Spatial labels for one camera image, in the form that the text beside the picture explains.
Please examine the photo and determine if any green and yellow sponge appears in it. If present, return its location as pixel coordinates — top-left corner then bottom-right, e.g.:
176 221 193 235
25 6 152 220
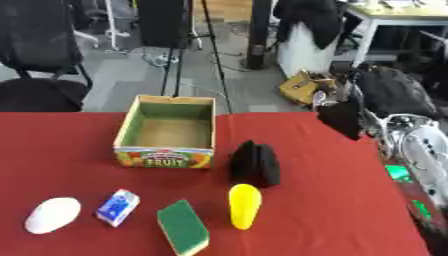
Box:
155 199 212 256

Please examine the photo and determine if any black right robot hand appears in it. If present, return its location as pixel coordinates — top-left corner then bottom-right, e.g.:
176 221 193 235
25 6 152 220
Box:
315 99 366 141

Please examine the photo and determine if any blue and white small carton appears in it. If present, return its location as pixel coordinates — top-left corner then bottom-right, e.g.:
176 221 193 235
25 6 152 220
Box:
94 188 142 229

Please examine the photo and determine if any white oval object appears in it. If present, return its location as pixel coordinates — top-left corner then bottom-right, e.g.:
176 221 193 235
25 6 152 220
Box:
22 196 84 235

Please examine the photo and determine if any cardboard box with green inside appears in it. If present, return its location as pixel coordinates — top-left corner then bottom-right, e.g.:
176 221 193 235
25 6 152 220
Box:
112 94 219 170

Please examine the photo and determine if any black tripod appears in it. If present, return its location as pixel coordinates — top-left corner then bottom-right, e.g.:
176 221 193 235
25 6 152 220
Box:
159 0 235 115

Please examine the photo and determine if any white-legged desk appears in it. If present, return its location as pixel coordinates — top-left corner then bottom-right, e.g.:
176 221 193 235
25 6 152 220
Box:
343 0 448 69

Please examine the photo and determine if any black backpack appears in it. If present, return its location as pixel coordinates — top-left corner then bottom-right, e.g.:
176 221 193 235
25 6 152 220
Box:
355 65 445 120

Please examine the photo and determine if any black panel on tripod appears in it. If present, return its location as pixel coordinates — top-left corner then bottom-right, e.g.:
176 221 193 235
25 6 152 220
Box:
136 0 195 49

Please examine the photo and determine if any black wedge-shaped block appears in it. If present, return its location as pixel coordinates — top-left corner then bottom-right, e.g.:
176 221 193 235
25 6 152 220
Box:
227 139 282 189

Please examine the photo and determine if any tan bag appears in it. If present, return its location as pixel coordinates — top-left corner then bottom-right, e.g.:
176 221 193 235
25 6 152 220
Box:
276 69 338 106

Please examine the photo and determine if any yellow toy corn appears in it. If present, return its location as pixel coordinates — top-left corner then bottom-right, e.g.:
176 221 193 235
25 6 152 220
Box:
227 183 265 231

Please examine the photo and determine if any black jacket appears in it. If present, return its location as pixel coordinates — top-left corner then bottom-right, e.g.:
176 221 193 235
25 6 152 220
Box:
271 0 347 50

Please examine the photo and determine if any black office chair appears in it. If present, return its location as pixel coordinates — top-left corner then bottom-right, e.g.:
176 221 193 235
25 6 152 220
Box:
0 0 95 113

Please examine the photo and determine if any black pole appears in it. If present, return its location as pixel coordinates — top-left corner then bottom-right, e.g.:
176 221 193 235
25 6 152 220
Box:
243 0 275 71

